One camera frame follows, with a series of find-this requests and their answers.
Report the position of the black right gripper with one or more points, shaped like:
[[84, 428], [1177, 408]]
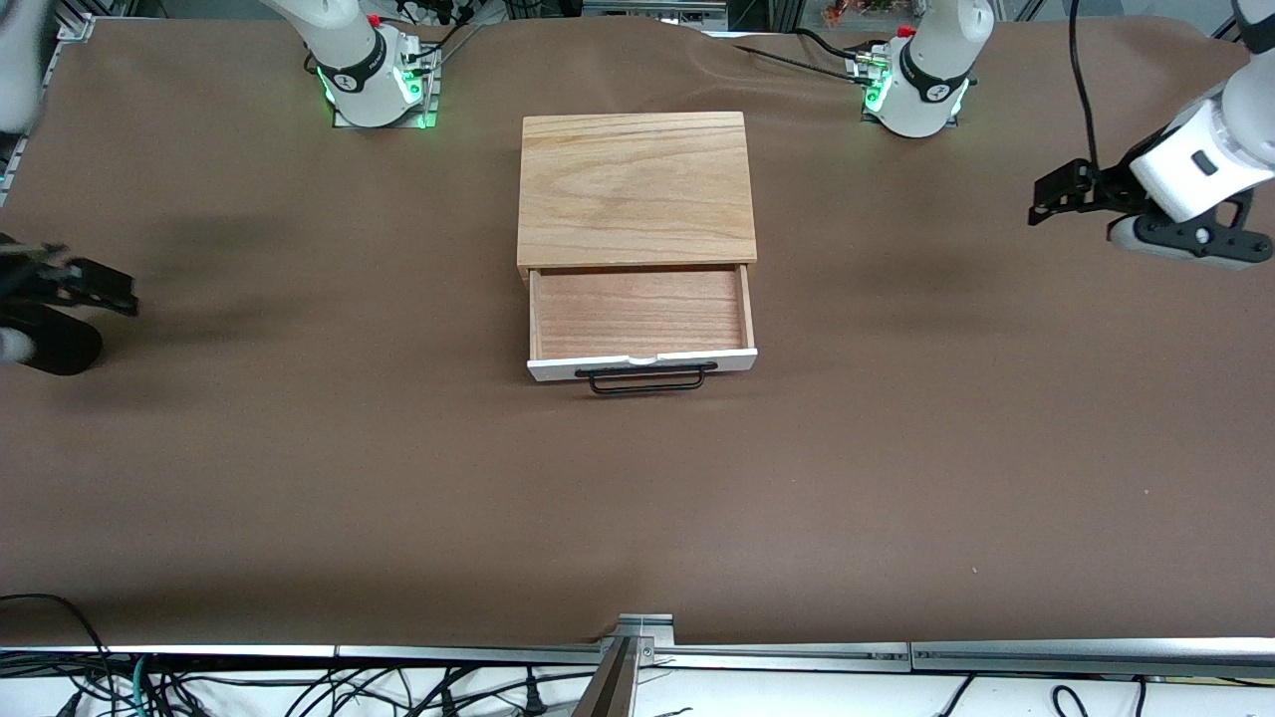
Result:
[[35, 280]]

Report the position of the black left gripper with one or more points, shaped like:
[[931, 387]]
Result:
[[1113, 186]]

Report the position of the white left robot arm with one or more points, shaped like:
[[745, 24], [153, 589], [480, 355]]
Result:
[[1175, 179]]

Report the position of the wooden drawer cabinet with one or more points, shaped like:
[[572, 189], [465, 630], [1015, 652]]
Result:
[[637, 189]]

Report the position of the brown table cloth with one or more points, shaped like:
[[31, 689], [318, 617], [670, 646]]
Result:
[[299, 478]]

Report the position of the orange object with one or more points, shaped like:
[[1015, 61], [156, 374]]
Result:
[[857, 10]]

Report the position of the grey metal equipment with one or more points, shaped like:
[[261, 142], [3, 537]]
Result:
[[647, 8]]

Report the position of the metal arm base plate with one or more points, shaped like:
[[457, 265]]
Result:
[[430, 95], [869, 119]]

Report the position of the aluminium side rail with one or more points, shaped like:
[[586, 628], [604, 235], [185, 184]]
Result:
[[65, 55]]

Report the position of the aluminium table edge rail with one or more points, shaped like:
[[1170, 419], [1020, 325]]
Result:
[[199, 650], [1096, 659], [797, 657], [448, 654]]

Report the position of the aluminium post with bracket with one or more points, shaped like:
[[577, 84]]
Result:
[[613, 687]]

